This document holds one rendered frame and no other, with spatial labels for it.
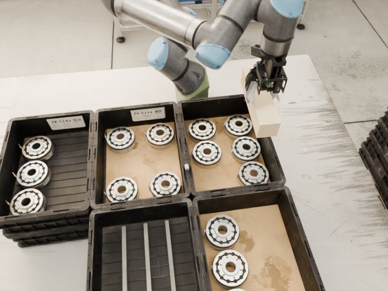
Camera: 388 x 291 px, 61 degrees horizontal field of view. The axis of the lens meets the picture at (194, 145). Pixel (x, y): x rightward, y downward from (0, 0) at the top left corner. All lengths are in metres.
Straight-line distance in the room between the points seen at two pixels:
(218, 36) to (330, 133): 0.88
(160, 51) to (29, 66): 1.93
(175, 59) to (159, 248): 0.72
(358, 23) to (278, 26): 2.84
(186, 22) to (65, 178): 0.69
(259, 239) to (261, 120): 0.37
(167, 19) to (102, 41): 2.32
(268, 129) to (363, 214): 0.56
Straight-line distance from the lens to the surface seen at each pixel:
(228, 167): 1.16
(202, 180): 1.13
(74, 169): 1.23
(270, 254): 1.05
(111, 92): 1.62
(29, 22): 3.65
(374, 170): 2.09
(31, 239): 1.24
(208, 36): 0.80
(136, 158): 1.20
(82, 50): 3.11
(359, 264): 1.28
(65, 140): 1.32
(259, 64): 0.93
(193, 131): 1.22
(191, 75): 1.39
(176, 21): 0.85
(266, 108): 0.98
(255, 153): 1.18
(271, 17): 0.81
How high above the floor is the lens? 1.81
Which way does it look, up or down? 54 degrees down
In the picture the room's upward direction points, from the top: straight up
